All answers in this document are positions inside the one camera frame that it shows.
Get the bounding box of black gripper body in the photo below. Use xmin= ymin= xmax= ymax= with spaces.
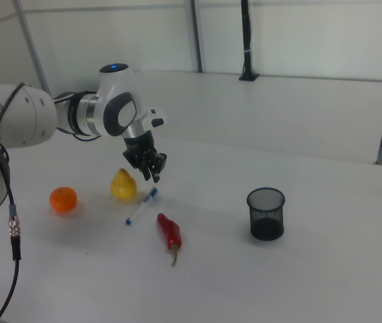
xmin=122 ymin=131 xmax=167 ymax=176

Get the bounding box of blue and white marker pen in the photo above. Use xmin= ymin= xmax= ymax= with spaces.
xmin=124 ymin=187 xmax=159 ymax=227

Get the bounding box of black mesh pen cup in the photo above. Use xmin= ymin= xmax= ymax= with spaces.
xmin=246 ymin=187 xmax=286 ymax=242

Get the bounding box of yellow pear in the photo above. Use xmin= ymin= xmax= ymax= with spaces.
xmin=110 ymin=168 xmax=138 ymax=203

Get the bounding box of red chili pepper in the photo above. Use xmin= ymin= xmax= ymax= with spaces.
xmin=156 ymin=212 xmax=183 ymax=268

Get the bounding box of orange fruit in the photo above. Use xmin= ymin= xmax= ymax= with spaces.
xmin=48 ymin=186 xmax=79 ymax=215

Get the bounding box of black pole with base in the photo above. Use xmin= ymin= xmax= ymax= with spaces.
xmin=238 ymin=0 xmax=260 ymax=82

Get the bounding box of grey metal partition post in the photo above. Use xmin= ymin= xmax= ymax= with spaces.
xmin=13 ymin=0 xmax=52 ymax=97
xmin=188 ymin=0 xmax=207 ymax=73

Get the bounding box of black cable with metal connector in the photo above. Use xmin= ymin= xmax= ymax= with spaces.
xmin=0 ymin=81 xmax=28 ymax=323

